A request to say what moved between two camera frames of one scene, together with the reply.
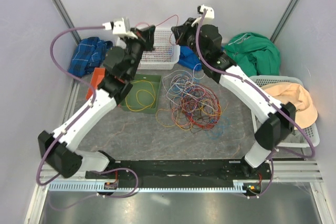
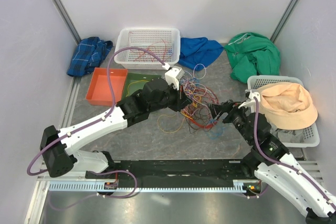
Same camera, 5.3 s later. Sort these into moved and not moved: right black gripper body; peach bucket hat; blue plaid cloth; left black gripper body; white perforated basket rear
Moved: right black gripper body; left black gripper body
Not moved: blue plaid cloth; white perforated basket rear; peach bucket hat
